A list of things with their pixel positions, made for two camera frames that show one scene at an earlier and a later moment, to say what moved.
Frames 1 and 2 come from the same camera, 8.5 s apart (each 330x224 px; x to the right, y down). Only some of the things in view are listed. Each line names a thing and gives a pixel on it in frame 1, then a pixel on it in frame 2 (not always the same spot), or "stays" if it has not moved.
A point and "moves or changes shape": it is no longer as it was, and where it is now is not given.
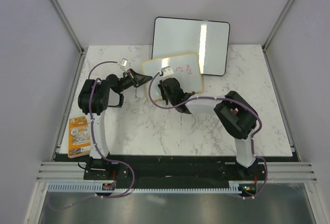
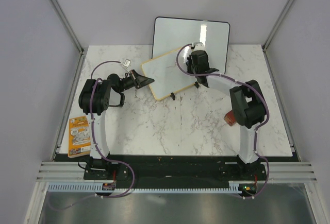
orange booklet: x=79 y=142 stays
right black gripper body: x=165 y=97 → x=191 y=69
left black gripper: x=137 y=79 stays
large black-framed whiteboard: x=174 y=37 stays
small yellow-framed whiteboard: x=186 y=69 moves or changes shape
